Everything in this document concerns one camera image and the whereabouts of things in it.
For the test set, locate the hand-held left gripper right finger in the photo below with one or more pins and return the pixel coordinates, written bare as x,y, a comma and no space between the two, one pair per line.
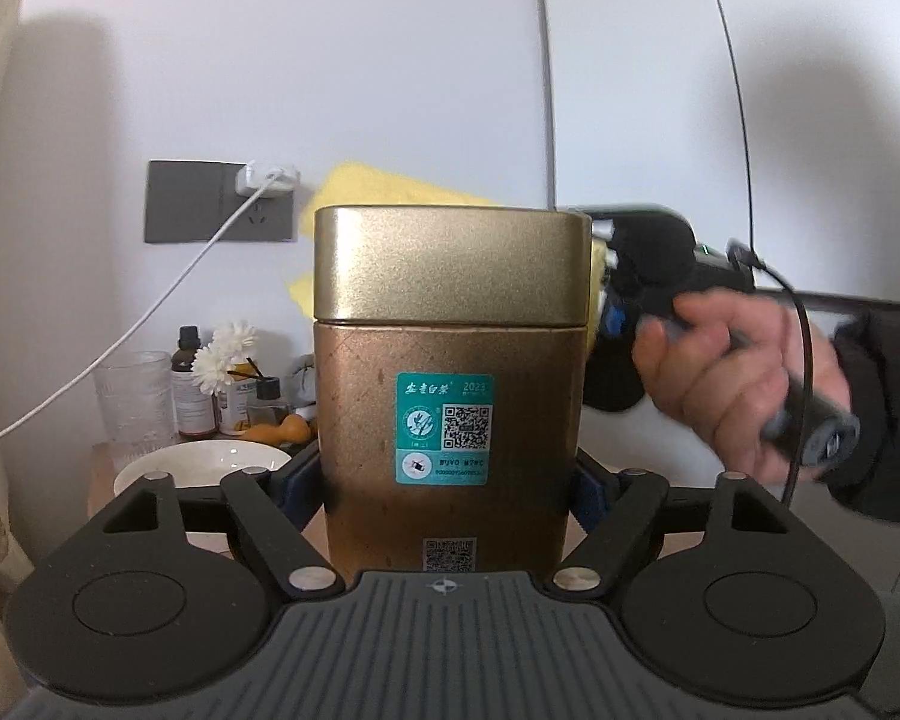
592,496

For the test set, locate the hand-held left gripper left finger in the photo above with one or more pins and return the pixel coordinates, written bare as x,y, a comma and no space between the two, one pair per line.
294,486

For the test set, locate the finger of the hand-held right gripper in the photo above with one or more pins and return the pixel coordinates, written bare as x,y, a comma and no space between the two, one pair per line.
612,319
604,229

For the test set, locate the gold tea tin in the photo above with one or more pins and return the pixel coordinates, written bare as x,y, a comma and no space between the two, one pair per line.
450,330

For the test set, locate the yellow cleaning cloth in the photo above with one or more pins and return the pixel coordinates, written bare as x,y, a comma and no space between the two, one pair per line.
390,184

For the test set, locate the person's right forearm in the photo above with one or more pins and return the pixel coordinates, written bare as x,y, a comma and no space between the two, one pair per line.
889,420

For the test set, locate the person's right hand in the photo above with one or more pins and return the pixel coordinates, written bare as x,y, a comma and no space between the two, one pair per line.
727,382

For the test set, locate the orange gourd ornament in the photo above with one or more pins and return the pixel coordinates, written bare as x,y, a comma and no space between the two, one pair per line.
277,431

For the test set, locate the reed diffuser bottle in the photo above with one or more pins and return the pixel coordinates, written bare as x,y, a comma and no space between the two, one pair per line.
268,405

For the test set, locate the small grey figurine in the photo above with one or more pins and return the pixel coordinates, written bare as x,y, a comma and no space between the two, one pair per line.
303,390

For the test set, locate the white labelled bottle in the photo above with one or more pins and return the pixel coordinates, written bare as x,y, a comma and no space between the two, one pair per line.
232,409

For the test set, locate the white bowl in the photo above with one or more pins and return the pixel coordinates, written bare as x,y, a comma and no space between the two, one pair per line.
195,465

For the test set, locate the brown glass bottle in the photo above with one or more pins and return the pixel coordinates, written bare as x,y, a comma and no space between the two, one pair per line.
192,405

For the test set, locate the white artificial flowers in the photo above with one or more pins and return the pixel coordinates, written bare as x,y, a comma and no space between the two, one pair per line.
221,356

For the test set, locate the clear ribbed glass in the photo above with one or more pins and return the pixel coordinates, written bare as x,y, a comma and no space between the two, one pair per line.
133,409

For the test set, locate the white charger plug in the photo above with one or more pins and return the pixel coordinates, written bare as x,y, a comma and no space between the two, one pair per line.
268,177

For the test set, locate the grey wall socket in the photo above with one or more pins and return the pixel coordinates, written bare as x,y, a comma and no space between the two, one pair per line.
187,202

